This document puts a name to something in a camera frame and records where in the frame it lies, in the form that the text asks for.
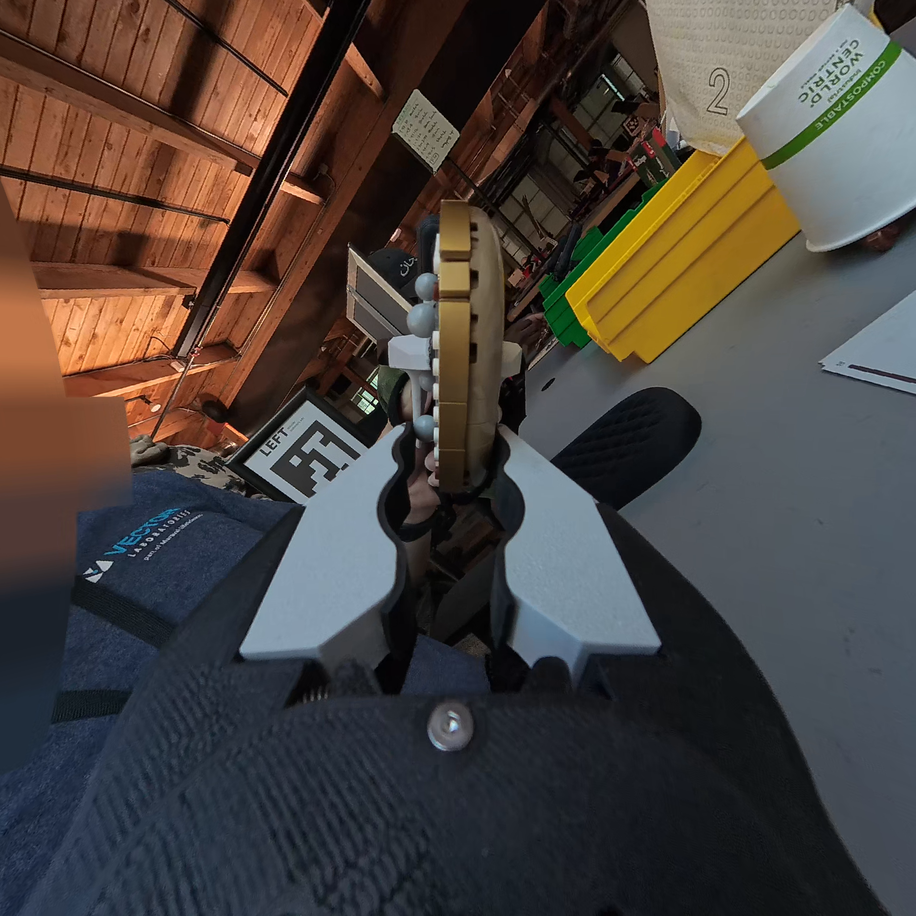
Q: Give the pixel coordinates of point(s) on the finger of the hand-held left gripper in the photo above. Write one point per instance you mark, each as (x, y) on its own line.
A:
(512, 358)
(408, 355)

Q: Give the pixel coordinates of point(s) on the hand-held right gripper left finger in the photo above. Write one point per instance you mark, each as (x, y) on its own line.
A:
(322, 573)

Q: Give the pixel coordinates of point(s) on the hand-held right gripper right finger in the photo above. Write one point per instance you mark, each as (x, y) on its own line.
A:
(579, 573)

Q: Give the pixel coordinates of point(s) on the round gold lego base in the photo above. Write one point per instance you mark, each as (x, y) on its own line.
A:
(458, 322)

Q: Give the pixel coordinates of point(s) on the lego instruction booklet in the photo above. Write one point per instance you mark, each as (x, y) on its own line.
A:
(880, 351)

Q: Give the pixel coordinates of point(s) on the person's left hand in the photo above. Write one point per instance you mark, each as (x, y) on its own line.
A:
(422, 494)

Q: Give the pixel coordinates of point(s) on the green plastic bin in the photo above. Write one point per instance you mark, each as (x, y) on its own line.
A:
(565, 316)

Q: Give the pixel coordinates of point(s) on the white framed board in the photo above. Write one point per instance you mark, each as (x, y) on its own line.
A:
(372, 294)

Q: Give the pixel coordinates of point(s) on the black wristband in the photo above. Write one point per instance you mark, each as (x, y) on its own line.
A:
(415, 532)

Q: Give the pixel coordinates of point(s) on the hanging white notice board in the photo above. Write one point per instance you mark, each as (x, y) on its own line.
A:
(426, 129)

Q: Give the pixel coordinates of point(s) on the black framed marker sign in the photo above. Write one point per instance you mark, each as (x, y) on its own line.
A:
(308, 458)

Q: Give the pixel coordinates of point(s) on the black padded wrist rest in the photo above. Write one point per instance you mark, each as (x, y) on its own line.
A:
(629, 444)

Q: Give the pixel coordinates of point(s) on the person's navy sweatshirt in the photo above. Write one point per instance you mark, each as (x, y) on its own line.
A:
(179, 545)

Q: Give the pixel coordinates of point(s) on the person's blue jeans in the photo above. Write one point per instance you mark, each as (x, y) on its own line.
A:
(444, 666)

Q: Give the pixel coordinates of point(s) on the camouflage cloth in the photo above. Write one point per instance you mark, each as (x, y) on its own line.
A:
(193, 458)

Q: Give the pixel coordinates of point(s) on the yellow plastic bin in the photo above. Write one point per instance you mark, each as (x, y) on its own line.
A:
(680, 272)

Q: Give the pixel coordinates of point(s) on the black round lamp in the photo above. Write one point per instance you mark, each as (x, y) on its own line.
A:
(215, 411)

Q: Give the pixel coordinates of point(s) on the white paper bag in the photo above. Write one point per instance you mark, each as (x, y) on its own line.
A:
(701, 57)

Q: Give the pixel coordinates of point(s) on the white paper cup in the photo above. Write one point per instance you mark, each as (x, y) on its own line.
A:
(844, 158)

